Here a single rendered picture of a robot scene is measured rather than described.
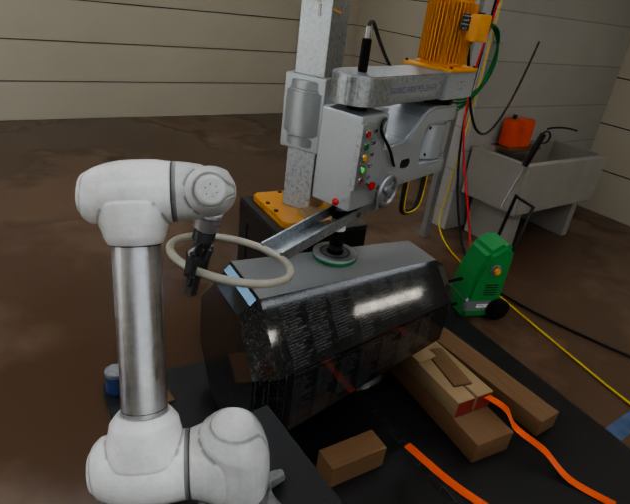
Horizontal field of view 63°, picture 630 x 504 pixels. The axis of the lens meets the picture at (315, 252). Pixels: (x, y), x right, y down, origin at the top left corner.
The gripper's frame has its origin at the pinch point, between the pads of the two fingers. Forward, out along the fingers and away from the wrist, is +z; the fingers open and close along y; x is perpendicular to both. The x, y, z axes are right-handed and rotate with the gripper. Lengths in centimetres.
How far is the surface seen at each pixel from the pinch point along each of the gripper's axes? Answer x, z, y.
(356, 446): -62, 71, 67
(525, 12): -34, -191, 358
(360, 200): -26, -35, 77
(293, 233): -5, -13, 62
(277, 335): -21.0, 22.4, 37.3
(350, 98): -14, -75, 59
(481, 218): -61, -11, 377
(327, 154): -7, -50, 69
